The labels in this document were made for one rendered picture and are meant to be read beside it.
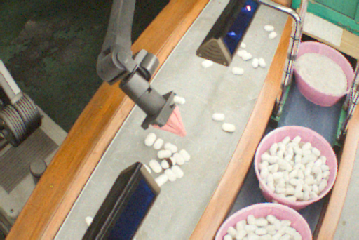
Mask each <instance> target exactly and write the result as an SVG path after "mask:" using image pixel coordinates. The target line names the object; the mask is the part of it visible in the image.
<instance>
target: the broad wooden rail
mask: <svg viewBox="0 0 359 240"><path fill-rule="evenodd" d="M209 2H210V0H171V1H170V2H169V3H168V5H166V6H165V8H163V10H162V11H161V12H160V13H159V14H158V15H157V16H156V18H154V20H153V21H152V22H151V23H150V25H149V26H148V27H147V28H146V29H145V30H144V31H143V33H142V34H141V35H140V36H139V37H138V39H137V40H136V42H134V44H133V45H132V46H131V50H132V51H133V52H132V55H134V54H136V53H137V52H139V51H140V50H142V49H144V50H145V51H147V52H150V53H152V54H154V55H155V56H156V57H157V58H158V60H159V66H158V69H157V70H156V72H155V74H154V75H153V77H152V79H151V80H150V82H149V83H151V81H152V80H153V78H154V77H155V76H156V75H157V73H158V71H159V70H160V68H161V67H162V66H163V64H164V63H165V61H166V60H167V59H168V57H169V55H170V54H171V53H172V52H173V50H174V49H175V47H176V45H177V44H178V43H179V42H180V40H181V39H182V38H183V36H184V35H185V34H186V33H187V31H188V30H189V28H190V26H191V25H192V24H193V23H194V21H195V20H196V19H197V18H198V17H199V14H201V12H202V11H203V9H205V7H206V6H207V4H208V3H209ZM120 83H121V80H120V81H118V82H117V83H115V84H114V85H112V86H110V85H109V84H108V83H107V82H106V81H104V82H103V83H102V85H101V86H100V87H99V88H98V90H97V91H96V93H95V94H94V96H93V97H92V99H91V100H90V102H89V103H88V105H87V106H86V108H85V109H84V110H83V112H82V113H81V114H80V116H79V118H78V119H77V120H76V123H75V124H74V125H73V127H72V128H71V129H70V131H69V133H68V134H67V136H66V137H65V139H64V140H63V142H62V144H61V145H60V147H59V149H58V150H57V152H56V153H55V155H54V156H53V158H52V160H51V161H50V163H49V165H48V167H47V168H46V170H45V171H44V173H43V175H42V176H41V178H40V180H39V181H38V183H37V184H36V187H35V188H34V190H33V191H32V193H31V195H30V196H29V198H28V200H27V202H26V203H25V206H24V207H23V209H22V210H21V211H20V214H19V216H18V217H17V219H16V221H15V222H14V224H13V226H12V228H11V230H10V232H9V233H8V234H7V235H8V236H7V237H6V238H5V240H54V239H55V237H56V236H57V233H58V232H59V230H60V229H61V226H62V225H63V223H64V221H65V220H66V218H67V216H68V215H69V212H70V211H71V209H72V208H73V206H74V204H75V203H76V200H77V199H78V197H79V195H80V194H81V192H82V191H83V188H84V186H86V184H87V182H88V181H89V178H90V177H91V175H92V174H93V173H94V170H95V169H96V167H97V165H98V164H99V162H100V159H101V158H102V157H103V156H104V153H105V152H106V151H107V149H108V147H109V146H110V144H111V143H112V141H113V140H114V138H115V136H116V134H117V133H118V131H119V130H120V128H121V127H122V125H123V124H124V122H125V121H126V119H127V118H128V115H129V113H130V112H131V111H132V109H133V107H134V106H135V103H134V102H133V101H132V100H131V99H130V98H129V97H128V96H127V95H126V94H125V93H124V92H123V91H122V90H121V89H120V88H119V84H120Z"/></svg>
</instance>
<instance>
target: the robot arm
mask: <svg viewBox="0 0 359 240"><path fill-rule="evenodd" d="M135 2H136V0H114V2H113V6H112V7H111V15H110V17H109V25H108V28H107V35H106V37H105V40H104V42H103V45H102V53H101V54H99V56H98V60H97V73H98V75H99V76H100V78H101V79H102V80H104V81H106V82H107V83H108V84H109V85H110V86H112V85H114V84H115V83H117V82H118V81H120V80H121V83H120V84H119V88H120V89H121V90H122V91H123V92H124V93H125V94H126V95H127V96H128V97H129V98H130V99H131V100H132V101H133V102H134V103H135V104H136V105H137V106H138V107H139V108H140V109H141V110H142V111H143V112H144V113H145V114H146V117H145V118H144V121H143V122H142V124H141V125H140V126H141V127H142V128H143V129H144V130H146V129H148V128H149V127H148V125H150V124H151V125H152V126H153V127H154V128H158V129H161V130H165V131H170V132H172V133H174V134H176V135H179V136H180V137H181V138H183V137H186V134H187V133H186V131H185V128H184V125H183V123H182V118H181V115H180V110H179V107H178V106H177V105H176V104H175V103H174V104H173V105H171V106H170V103H171V101H172V99H173V98H174V96H175V95H177V94H176V92H174V90H172V91H170V92H168V93H166V94H164V95H161V94H160V93H158V92H157V91H156V90H155V89H154V87H153V86H152V85H151V84H150V83H149V82H150V80H151V79H152V77H153V75H154V74H155V72H156V70H157V69H158V66H159V60H158V58H157V57H156V56H155V55H154V54H152V53H150V52H147V51H145V50H144V49H142V50H140V51H139V52H137V53H136V54H134V55H132V52H133V51H132V50H131V42H130V40H131V36H130V33H131V27H132V23H133V14H134V10H135Z"/></svg>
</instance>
